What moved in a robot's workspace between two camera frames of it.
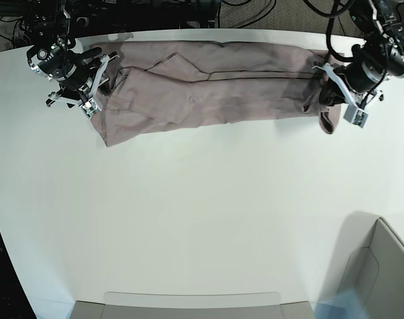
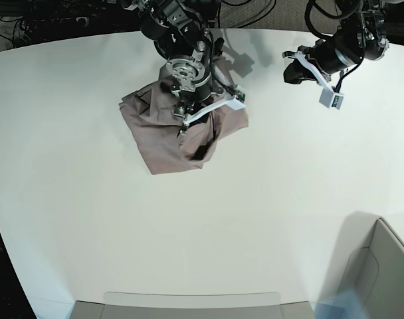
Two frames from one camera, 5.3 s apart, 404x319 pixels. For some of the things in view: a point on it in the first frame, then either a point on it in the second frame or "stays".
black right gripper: (368, 67) → (342, 50)
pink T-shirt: (155, 85) → (165, 143)
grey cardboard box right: (373, 260) stays
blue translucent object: (347, 304) stays
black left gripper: (69, 68) → (190, 80)
